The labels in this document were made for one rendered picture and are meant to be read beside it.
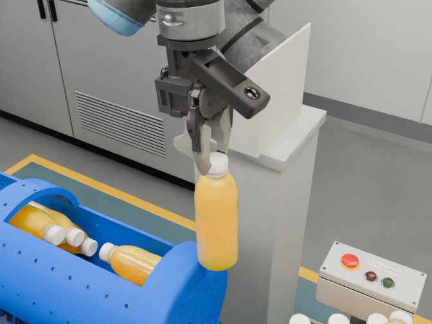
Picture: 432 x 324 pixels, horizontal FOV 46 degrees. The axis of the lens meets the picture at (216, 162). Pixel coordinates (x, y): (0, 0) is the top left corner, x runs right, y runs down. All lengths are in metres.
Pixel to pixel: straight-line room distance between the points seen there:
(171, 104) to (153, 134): 2.14
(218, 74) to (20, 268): 0.57
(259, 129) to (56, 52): 2.01
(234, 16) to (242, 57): 0.11
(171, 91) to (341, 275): 0.57
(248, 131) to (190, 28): 0.73
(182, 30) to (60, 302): 0.55
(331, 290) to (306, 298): 1.35
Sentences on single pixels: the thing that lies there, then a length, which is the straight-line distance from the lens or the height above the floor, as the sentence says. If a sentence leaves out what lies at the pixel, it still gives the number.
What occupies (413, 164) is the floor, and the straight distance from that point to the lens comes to 3.48.
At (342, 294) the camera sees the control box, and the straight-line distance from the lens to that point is 1.14.
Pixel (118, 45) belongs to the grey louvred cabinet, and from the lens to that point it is 2.79.
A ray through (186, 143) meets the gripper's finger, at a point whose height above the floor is 1.49.
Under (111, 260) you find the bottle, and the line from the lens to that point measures 1.10.
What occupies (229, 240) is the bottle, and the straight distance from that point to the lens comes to 0.85.
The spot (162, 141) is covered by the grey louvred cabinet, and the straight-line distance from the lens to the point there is 2.90.
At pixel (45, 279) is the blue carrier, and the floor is 1.18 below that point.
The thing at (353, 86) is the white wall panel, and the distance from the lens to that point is 3.65.
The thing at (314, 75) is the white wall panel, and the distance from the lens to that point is 3.72.
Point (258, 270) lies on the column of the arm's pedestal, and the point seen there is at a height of 0.62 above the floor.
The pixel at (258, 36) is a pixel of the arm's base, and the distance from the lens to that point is 1.41.
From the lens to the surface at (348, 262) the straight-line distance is 1.13.
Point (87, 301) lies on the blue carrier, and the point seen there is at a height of 1.18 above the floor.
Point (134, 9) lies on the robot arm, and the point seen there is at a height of 1.65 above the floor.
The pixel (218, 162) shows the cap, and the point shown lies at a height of 1.45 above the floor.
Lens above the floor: 1.91
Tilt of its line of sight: 36 degrees down
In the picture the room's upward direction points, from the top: straight up
